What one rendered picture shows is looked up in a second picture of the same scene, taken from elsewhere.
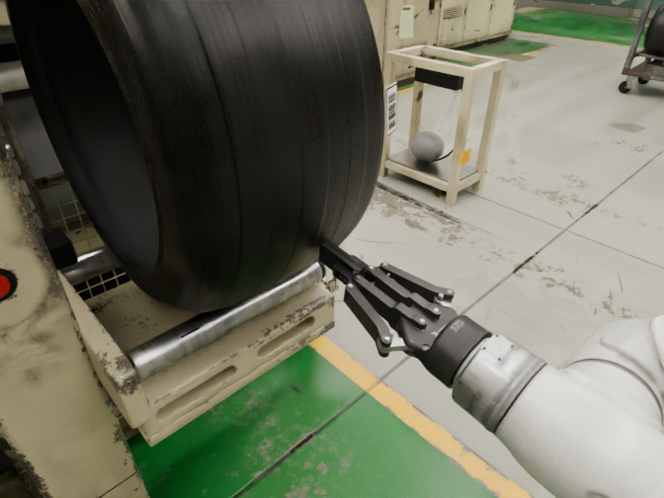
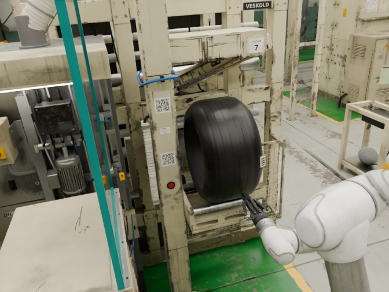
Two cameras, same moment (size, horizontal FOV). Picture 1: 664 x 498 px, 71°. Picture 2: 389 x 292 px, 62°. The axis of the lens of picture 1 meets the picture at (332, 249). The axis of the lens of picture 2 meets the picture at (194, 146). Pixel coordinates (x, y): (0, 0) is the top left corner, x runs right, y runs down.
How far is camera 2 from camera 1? 114 cm
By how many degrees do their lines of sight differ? 27
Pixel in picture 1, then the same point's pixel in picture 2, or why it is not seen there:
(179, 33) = (213, 146)
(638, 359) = not seen: hidden behind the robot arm
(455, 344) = (257, 217)
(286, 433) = (243, 273)
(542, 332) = not seen: outside the picture
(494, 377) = (261, 225)
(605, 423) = (275, 236)
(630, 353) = not seen: hidden behind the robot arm
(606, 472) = (271, 244)
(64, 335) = (180, 200)
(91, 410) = (181, 221)
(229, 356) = (216, 216)
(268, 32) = (230, 146)
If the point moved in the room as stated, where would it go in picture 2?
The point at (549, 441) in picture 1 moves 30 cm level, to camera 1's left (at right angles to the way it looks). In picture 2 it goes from (265, 237) to (202, 221)
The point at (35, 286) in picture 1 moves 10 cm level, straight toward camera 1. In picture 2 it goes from (178, 186) to (180, 196)
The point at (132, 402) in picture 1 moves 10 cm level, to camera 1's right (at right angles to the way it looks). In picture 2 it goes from (191, 218) to (208, 223)
